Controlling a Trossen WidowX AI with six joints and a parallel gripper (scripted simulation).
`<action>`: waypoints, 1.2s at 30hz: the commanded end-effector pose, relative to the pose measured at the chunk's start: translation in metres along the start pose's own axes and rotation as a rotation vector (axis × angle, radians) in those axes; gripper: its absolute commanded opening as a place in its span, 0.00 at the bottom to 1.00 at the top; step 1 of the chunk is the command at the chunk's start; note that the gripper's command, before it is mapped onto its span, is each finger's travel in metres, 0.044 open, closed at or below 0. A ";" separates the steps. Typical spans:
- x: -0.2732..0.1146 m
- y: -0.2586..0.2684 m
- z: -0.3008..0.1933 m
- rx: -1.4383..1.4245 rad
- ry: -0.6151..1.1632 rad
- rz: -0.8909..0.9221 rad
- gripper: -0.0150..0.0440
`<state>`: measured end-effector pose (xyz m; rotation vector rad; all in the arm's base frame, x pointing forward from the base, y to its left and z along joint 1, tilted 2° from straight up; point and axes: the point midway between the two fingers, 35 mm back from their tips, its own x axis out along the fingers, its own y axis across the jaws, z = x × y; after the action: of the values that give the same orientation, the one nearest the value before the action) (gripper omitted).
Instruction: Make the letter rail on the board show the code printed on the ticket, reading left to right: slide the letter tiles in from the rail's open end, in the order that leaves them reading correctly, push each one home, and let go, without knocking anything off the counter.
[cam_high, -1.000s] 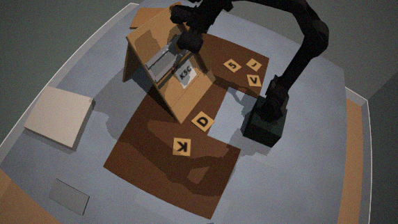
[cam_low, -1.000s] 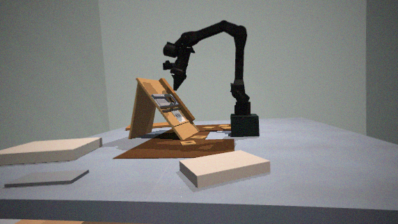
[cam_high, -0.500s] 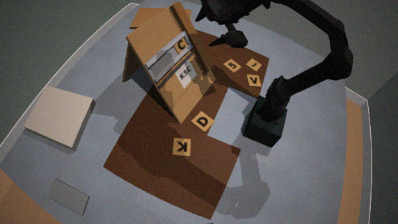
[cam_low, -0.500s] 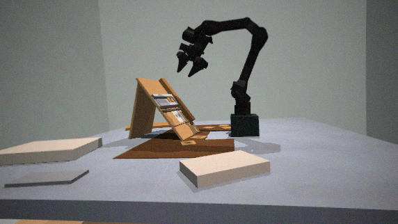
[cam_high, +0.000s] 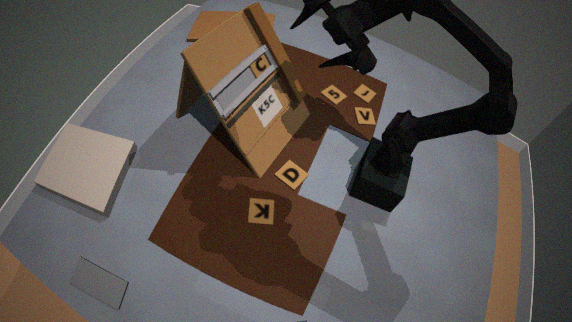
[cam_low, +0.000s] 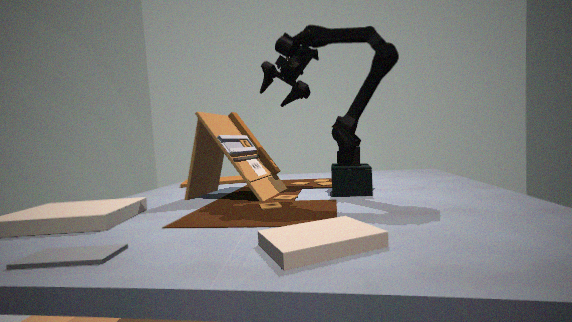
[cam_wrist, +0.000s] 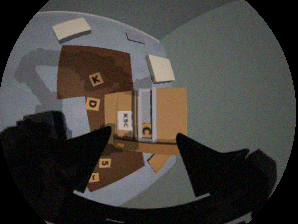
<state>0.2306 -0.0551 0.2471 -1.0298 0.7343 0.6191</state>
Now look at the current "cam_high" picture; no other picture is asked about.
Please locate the tan cardboard-coloured slanted board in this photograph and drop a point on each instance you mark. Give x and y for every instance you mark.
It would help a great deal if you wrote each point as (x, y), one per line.
(217, 65)

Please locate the grey paper ticket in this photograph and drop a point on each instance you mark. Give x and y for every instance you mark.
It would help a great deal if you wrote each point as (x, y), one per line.
(267, 106)

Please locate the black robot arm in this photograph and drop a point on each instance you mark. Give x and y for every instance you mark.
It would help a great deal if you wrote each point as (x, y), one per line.
(494, 113)

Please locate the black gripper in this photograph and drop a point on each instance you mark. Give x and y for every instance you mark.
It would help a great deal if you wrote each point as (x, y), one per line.
(362, 59)

